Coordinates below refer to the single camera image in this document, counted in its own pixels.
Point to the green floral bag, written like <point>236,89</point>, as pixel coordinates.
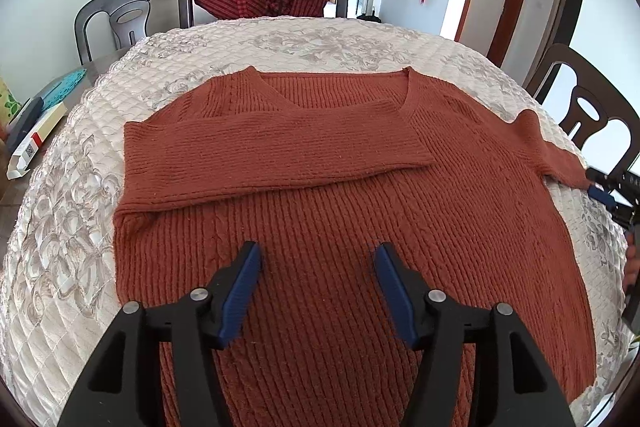
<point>7,99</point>

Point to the person's right hand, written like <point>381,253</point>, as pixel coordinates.
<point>632,257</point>

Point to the dark brown door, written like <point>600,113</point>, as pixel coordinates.
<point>557,12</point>

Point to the white and red carton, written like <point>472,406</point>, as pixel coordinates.
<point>37,139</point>

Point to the rust orange knit sweater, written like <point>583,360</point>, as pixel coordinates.
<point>325,187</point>

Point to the dark brown wooden chair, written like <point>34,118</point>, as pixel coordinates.
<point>560,67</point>

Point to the cream quilted floral blanket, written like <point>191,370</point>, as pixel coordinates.
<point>300,42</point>

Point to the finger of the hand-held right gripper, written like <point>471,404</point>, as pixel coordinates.
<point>607,181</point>
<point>600,196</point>

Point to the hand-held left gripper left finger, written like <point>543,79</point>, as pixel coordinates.
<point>242,292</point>

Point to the teal woven mat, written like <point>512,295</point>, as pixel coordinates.
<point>62,89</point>

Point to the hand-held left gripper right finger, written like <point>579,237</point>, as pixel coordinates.
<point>395,292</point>

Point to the dark blue flat case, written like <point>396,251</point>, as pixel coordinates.
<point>22,119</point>

